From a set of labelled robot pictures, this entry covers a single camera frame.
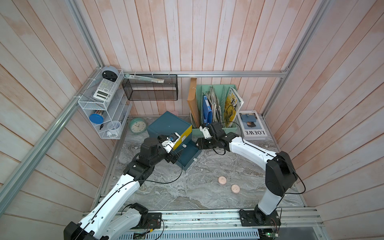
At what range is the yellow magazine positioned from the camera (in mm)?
973

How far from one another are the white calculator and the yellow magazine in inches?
28.8

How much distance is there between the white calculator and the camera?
745mm
